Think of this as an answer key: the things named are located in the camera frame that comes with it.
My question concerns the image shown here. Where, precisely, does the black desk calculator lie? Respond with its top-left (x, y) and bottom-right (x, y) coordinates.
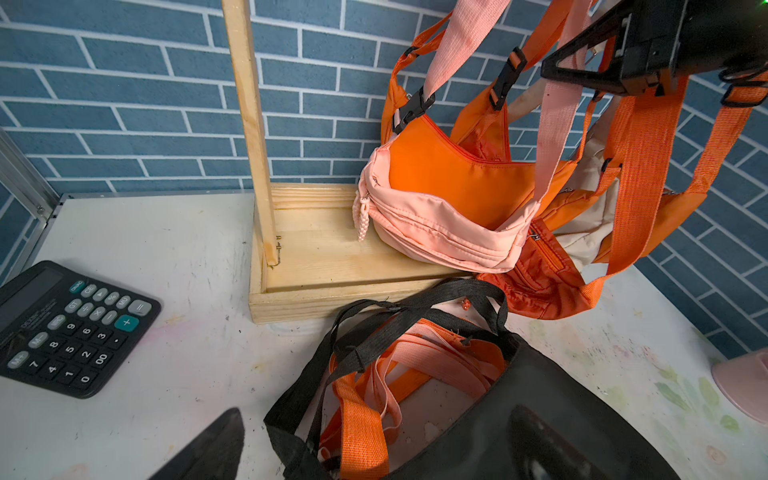
top-left (1, 260), bottom-right (162, 399)

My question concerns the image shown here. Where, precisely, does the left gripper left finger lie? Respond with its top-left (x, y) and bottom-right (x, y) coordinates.
top-left (150, 407), bottom-right (245, 480)

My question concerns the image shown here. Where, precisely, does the pink pen cup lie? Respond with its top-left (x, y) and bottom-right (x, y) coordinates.
top-left (711, 348), bottom-right (768, 425)

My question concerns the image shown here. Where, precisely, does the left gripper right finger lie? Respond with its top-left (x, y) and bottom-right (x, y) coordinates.
top-left (509, 405), bottom-right (609, 479)

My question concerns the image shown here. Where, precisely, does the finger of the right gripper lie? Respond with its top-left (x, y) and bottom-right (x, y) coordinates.
top-left (541, 6), bottom-right (627, 95)

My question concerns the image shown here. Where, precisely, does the large pink sling bag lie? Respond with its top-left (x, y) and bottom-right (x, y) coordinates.
top-left (359, 319), bottom-right (508, 445)

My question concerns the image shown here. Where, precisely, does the beige sling bag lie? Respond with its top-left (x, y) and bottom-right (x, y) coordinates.
top-left (515, 99), bottom-right (619, 273)

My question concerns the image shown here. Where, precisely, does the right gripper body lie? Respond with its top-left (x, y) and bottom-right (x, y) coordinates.
top-left (617, 1), bottom-right (767, 96)

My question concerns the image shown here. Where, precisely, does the wooden hanging rack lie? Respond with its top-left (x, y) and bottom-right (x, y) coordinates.
top-left (222, 0), bottom-right (461, 324)

